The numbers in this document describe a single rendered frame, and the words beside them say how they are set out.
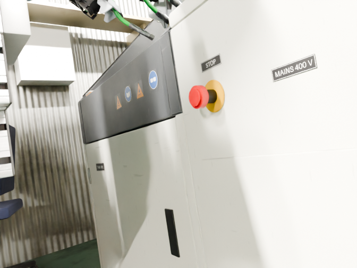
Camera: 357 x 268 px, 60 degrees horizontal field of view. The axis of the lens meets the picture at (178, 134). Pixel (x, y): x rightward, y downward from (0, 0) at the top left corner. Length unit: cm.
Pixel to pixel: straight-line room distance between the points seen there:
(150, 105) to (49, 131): 229
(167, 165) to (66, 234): 239
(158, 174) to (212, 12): 36
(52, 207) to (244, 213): 253
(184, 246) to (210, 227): 11
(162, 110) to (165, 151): 9
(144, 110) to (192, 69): 21
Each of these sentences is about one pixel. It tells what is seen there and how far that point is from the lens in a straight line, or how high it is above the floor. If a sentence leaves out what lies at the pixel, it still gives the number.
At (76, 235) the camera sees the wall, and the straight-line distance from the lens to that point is 301.
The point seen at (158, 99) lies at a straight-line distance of 65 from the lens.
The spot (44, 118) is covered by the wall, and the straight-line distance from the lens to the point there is 293.
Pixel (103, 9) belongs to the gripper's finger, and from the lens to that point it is 115.
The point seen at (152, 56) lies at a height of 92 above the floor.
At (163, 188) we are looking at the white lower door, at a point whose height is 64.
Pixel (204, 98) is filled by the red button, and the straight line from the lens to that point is 46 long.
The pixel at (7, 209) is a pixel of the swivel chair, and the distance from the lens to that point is 217.
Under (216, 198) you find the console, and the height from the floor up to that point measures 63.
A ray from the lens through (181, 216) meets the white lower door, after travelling 64.
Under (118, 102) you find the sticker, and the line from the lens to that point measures 85.
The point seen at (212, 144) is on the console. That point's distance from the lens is 51.
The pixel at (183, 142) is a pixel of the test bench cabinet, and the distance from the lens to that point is 58.
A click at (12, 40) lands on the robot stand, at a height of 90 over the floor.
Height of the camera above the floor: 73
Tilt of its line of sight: 2 degrees up
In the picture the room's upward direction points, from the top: 9 degrees counter-clockwise
